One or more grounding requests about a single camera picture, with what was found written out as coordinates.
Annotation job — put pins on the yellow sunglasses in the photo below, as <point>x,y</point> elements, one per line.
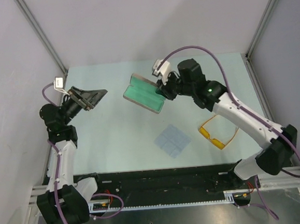
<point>218,131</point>

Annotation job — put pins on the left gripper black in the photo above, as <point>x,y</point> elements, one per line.
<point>89,99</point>

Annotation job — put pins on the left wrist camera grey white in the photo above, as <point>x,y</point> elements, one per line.
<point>59,84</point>

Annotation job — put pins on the grey glasses case green lining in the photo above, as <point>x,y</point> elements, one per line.
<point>142,92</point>

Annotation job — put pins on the right aluminium side rail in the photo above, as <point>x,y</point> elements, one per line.
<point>258,89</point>

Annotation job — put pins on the aluminium frame post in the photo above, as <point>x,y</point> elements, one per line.
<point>28,14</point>
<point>263,23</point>

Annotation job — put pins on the white slotted cable duct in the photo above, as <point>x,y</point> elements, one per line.
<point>99,207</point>

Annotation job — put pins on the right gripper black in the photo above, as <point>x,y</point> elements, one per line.
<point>164,89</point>

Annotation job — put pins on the left aluminium frame post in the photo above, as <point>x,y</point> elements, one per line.
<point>28,14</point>

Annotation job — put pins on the aluminium frame crossbar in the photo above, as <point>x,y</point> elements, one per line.
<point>267,182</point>

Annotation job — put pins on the light blue cleaning cloth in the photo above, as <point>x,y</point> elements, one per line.
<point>172,141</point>

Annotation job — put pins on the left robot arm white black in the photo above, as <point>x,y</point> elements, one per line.
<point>65,202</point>

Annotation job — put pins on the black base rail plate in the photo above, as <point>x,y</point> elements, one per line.
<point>169,186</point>

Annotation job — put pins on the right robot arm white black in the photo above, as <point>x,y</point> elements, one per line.
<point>276,142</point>

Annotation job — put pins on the right aluminium frame post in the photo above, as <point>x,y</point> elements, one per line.
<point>263,23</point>

